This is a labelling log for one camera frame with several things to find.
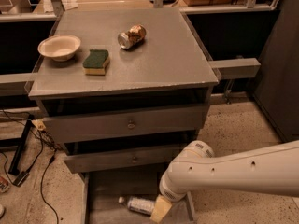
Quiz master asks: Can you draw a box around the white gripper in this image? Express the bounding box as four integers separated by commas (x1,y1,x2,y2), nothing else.
150,174,187,223

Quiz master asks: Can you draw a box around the blue plastic water bottle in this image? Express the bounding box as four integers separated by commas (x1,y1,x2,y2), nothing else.
118,196,155,216

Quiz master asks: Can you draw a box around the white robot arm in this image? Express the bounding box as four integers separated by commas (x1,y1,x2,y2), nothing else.
150,140,299,224

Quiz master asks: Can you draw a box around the grey bottom drawer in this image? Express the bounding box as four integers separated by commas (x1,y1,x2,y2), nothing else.
80,161,197,224

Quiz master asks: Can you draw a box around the grey drawer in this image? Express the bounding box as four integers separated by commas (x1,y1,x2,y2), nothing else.
64,144,186,173
80,161,197,224
43,105,209,143

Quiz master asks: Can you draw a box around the grey middle drawer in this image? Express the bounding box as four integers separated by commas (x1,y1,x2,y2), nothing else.
64,144,186,173

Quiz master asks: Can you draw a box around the grey drawer cabinet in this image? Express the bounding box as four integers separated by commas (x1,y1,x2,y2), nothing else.
27,7,220,224

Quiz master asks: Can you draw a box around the grey top drawer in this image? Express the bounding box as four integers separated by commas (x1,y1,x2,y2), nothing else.
43,105,209,143

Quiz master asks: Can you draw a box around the white power strip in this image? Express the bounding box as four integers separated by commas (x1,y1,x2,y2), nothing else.
32,119,46,131

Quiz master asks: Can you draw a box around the black metal stand leg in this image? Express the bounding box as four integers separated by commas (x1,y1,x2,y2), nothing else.
8,115,34,175

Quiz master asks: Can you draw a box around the green yellow sponge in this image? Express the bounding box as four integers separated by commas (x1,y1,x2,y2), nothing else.
83,49,110,76

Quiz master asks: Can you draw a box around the crushed soda can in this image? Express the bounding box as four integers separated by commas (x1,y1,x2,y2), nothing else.
118,24,147,49

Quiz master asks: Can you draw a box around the white bowl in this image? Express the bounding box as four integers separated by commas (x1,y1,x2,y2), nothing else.
37,35,81,62

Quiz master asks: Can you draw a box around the black floor cable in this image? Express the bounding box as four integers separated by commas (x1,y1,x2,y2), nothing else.
0,109,60,224

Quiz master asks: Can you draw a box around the grey horizontal rail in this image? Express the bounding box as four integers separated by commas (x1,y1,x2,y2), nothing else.
209,58,261,80

